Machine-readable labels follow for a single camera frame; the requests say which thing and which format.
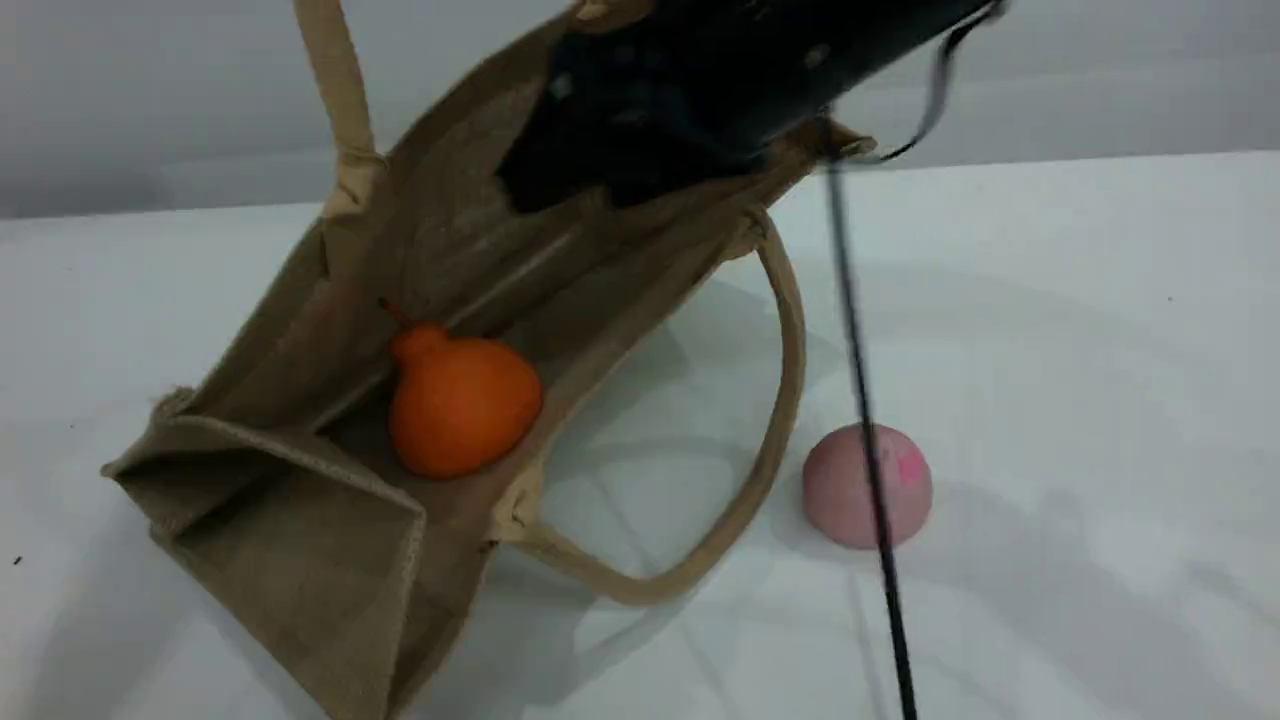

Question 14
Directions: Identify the brown jute tote bag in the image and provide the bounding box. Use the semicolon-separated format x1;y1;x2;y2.
100;0;876;720

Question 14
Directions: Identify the pink peach toy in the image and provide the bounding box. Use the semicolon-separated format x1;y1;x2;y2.
802;423;935;552

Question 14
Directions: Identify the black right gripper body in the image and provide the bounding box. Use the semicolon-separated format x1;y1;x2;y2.
545;0;846;191

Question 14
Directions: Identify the thin black cable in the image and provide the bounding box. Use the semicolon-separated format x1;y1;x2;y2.
818;0;1011;720

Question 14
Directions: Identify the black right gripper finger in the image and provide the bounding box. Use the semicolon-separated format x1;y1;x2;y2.
497;110;661;214

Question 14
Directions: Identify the orange toy fruit with stem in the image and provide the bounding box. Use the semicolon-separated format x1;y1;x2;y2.
380;298;545;480

